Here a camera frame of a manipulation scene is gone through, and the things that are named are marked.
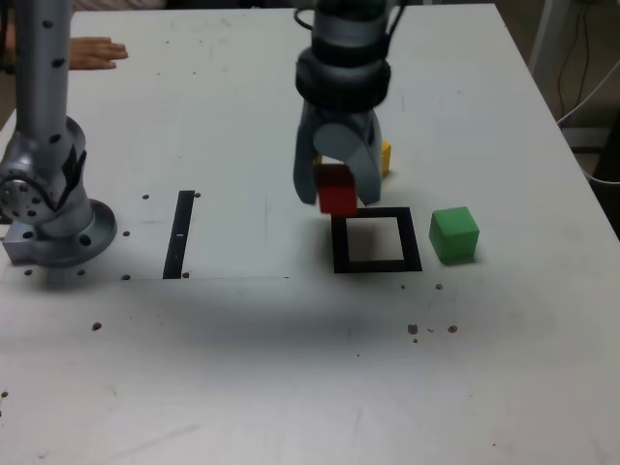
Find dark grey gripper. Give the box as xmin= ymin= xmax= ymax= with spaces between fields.
xmin=292 ymin=102 xmax=385 ymax=207

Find red cube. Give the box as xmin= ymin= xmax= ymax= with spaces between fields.
xmin=313 ymin=164 xmax=358 ymax=216

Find yellow cube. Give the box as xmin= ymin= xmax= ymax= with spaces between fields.
xmin=313 ymin=139 xmax=392 ymax=178

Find green cube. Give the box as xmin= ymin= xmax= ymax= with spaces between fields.
xmin=428 ymin=206 xmax=481 ymax=265

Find black tape square outline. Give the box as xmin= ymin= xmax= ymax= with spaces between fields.
xmin=330 ymin=206 xmax=423 ymax=274

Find person's hand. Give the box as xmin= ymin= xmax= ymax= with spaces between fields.
xmin=70 ymin=37 xmax=130 ymax=71

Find black tape strip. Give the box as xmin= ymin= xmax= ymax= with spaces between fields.
xmin=162 ymin=190 xmax=196 ymax=280

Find white metal post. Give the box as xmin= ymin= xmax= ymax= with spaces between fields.
xmin=528 ymin=0 xmax=556 ymax=83

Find thin black cable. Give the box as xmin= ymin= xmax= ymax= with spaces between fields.
xmin=556 ymin=0 xmax=585 ymax=120

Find white cable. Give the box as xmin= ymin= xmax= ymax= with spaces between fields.
xmin=555 ymin=60 xmax=620 ymax=185

